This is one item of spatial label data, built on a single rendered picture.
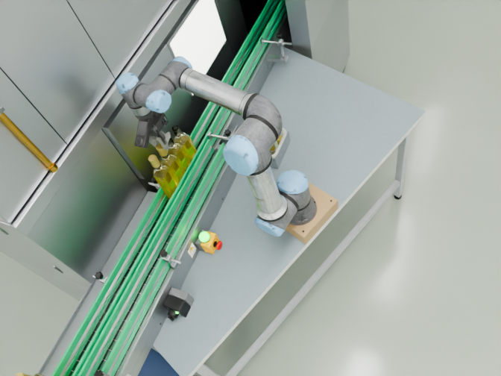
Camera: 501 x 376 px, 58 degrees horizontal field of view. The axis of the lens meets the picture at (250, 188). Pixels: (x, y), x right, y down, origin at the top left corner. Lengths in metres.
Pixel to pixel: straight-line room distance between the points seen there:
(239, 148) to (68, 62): 0.66
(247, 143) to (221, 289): 0.77
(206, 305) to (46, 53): 1.08
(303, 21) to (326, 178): 0.91
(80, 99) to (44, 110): 0.15
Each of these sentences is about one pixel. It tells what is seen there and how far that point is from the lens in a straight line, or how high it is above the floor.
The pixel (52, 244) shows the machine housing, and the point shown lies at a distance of 1.74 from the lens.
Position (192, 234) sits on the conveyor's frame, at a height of 0.87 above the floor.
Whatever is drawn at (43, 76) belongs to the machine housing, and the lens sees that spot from 1.57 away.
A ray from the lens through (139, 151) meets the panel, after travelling 1.93.
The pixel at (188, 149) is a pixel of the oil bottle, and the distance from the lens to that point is 1.95.
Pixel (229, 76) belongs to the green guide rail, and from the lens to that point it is 2.33.
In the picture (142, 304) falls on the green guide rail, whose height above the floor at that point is 0.94.
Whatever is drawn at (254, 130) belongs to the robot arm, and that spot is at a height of 1.46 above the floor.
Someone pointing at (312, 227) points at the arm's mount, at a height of 0.82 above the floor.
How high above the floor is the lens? 2.45
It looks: 55 degrees down
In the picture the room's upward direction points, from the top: 21 degrees counter-clockwise
